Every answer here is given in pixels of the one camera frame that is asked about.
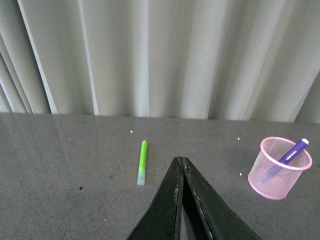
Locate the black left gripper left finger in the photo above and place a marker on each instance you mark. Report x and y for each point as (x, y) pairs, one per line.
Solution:
(162, 220)

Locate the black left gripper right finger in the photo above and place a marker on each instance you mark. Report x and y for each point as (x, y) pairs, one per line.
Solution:
(206, 214)

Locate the purple pen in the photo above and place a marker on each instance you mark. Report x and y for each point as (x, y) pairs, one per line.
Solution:
(285, 160)

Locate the pink mesh pen cup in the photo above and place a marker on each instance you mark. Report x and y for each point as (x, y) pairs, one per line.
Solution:
(272, 149)

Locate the green pen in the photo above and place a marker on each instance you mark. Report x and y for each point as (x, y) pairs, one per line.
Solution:
(142, 163)

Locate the white pleated curtain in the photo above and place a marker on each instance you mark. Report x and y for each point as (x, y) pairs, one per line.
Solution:
(195, 59)

